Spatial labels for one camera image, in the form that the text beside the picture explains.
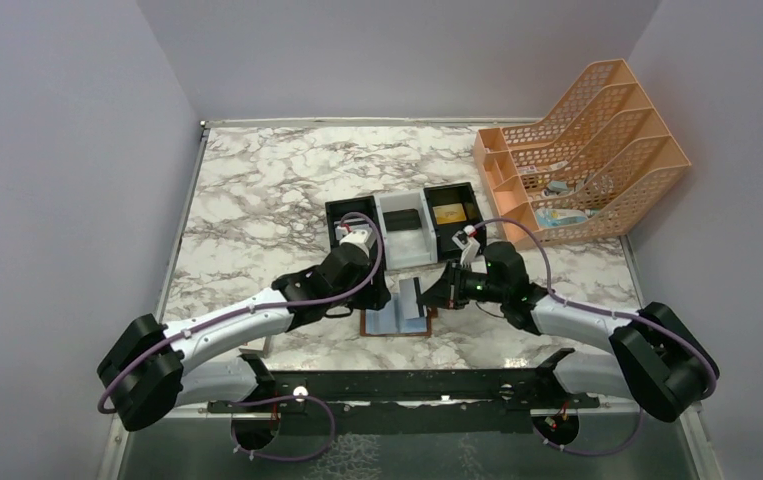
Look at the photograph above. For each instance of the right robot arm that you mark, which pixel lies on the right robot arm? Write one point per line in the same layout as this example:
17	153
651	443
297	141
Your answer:
647	356

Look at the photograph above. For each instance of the black VIP card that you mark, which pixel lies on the black VIP card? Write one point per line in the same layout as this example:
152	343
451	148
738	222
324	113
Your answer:
402	220

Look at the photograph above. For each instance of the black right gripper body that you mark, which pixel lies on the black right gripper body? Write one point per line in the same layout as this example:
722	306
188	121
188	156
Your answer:
463	285

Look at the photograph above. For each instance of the black and white card tray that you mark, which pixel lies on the black and white card tray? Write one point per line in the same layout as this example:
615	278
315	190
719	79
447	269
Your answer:
415	248

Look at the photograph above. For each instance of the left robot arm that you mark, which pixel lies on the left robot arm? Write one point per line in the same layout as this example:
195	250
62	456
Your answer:
149	370

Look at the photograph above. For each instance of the peach plastic desk organizer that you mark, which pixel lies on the peach plastic desk organizer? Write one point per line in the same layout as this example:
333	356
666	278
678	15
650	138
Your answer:
591	168

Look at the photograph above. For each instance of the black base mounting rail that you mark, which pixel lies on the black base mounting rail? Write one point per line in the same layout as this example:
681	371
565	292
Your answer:
390	402

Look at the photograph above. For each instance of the gold card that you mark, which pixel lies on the gold card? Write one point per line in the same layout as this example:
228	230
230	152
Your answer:
449	213

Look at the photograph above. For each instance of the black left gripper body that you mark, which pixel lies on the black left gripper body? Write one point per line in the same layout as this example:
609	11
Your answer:
369	296

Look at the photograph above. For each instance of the brown leather card holder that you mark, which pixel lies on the brown leather card holder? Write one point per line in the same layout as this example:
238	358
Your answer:
399	318

